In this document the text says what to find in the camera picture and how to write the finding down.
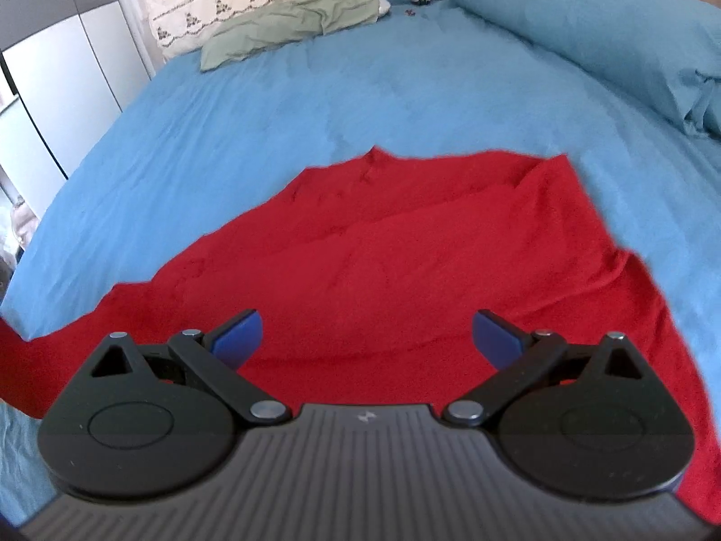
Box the green pillow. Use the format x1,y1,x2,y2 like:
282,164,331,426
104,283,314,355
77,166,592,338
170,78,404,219
201,0,383,72

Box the red cloth garment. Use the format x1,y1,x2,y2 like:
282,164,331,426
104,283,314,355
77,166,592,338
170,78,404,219
0,147,712,525

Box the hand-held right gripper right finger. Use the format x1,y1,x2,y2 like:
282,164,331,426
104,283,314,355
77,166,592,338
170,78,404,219
442,309,648,427

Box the rolled blue duvet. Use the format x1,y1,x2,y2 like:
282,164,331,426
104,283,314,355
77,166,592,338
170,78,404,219
451,0,721,139

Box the white grey wardrobe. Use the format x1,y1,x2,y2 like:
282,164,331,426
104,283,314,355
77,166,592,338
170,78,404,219
0,0,155,220

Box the blue bed sheet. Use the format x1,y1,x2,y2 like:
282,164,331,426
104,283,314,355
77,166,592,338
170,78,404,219
0,0,721,525

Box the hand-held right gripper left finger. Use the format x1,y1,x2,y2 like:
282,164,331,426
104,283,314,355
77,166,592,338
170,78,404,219
78,309,292,425

